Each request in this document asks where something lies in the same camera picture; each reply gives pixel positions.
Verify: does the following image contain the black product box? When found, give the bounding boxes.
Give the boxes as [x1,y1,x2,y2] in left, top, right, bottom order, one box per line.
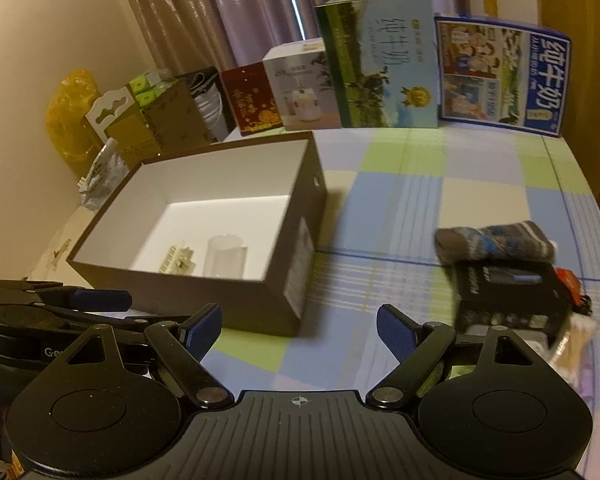
[452,260,572,351]

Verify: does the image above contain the cotton swab container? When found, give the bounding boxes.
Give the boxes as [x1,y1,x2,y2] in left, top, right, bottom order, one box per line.
[545,312,600,387]

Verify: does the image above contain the red gold gift box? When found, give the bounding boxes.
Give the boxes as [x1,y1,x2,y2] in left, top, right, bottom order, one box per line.
[221,61,283,137]

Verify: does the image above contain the green milk carton box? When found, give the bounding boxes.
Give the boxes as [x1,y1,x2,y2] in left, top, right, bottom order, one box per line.
[314,0,441,129]

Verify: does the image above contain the yellow plastic bag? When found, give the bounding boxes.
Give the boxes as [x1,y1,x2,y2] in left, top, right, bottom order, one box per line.
[46,69,104,177]

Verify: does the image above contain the purple curtain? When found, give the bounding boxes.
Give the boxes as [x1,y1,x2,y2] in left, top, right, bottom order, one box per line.
[112,0,486,92]

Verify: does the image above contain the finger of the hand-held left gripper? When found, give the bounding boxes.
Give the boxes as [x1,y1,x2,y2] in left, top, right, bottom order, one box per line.
[0,280,133,314]
[0,305,195,348]

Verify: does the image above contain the brown cardboard storage box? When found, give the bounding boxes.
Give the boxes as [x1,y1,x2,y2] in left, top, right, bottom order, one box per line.
[66,130,328,337]

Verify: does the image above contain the green tissue packs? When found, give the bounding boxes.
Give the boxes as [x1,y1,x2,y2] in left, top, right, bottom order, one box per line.
[127,71,173,109]

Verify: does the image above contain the beige flat carton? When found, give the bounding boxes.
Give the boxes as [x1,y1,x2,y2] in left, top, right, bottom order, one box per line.
[29,205,97,282]

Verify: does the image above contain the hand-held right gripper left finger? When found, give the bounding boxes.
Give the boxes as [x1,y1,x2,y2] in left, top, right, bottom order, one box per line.
[66,302,236,411]

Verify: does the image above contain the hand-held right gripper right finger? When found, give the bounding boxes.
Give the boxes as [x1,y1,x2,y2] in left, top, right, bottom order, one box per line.
[365,304,532,408]

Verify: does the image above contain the red snack packet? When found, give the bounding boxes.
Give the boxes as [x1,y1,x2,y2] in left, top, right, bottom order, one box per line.
[554,267,593,316]

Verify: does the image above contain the carton with white handle flap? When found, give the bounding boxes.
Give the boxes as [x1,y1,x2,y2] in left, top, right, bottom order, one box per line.
[85,87,159,162]

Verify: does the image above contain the blue milk carton box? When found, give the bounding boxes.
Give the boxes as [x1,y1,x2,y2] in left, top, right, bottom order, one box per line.
[434,12,572,139]

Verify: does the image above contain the grey patterned sock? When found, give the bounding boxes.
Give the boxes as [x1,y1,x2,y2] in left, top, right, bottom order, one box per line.
[434,220,557,266]

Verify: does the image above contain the black and white bag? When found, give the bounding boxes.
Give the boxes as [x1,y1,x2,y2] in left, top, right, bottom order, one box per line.
[180,66,228,144]

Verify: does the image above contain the cream hair clip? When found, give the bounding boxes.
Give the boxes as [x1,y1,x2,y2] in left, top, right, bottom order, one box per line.
[157,241,197,275]

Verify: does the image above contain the white appliance box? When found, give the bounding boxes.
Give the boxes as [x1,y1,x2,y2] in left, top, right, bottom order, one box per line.
[262,39,342,132]

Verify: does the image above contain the clear plastic cup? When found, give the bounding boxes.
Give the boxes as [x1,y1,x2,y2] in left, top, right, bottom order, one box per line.
[202,234,248,278]

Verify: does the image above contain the white plastic bag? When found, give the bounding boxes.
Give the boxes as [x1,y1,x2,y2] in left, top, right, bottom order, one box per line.
[77,139,129,211]

